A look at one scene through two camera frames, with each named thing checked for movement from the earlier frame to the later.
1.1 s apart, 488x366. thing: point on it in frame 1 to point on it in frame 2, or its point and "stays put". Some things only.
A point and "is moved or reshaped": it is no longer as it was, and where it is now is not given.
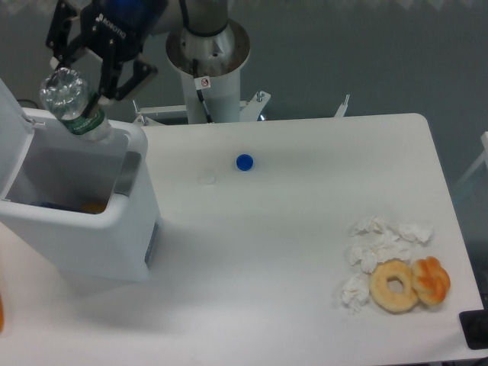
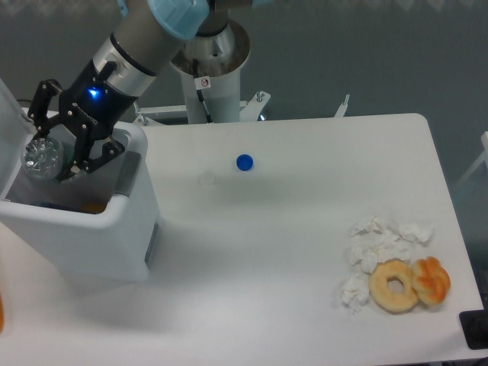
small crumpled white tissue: x=355 y=292 stays put
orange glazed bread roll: x=431 y=281 stays put
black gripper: x=115 y=30 to x=94 y=105
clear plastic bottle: x=64 y=92 is moved or reshaped
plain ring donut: x=378 y=284 stays put
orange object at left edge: x=1 y=314 stays put
